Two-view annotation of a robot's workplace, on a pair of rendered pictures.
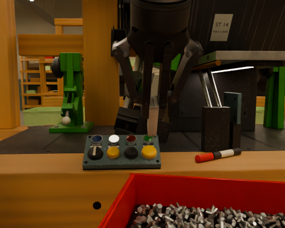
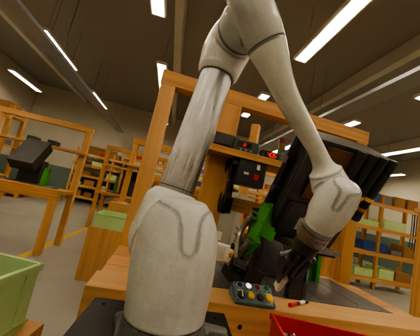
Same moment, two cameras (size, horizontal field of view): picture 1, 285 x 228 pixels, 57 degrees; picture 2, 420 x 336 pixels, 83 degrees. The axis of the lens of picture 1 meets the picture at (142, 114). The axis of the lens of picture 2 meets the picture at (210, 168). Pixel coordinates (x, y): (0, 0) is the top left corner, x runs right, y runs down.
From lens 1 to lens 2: 0.56 m
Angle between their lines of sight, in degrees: 16
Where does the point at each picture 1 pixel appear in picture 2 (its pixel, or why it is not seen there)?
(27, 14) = (95, 116)
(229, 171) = (309, 316)
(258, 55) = (325, 252)
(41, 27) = (104, 129)
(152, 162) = (271, 305)
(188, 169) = (289, 312)
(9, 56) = not seen: hidden behind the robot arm
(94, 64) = not seen: hidden behind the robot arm
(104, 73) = not seen: hidden behind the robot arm
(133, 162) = (262, 303)
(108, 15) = (220, 184)
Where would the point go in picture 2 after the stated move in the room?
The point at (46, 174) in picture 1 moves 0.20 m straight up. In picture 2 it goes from (217, 304) to (229, 243)
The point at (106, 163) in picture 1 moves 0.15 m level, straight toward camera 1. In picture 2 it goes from (249, 302) to (272, 327)
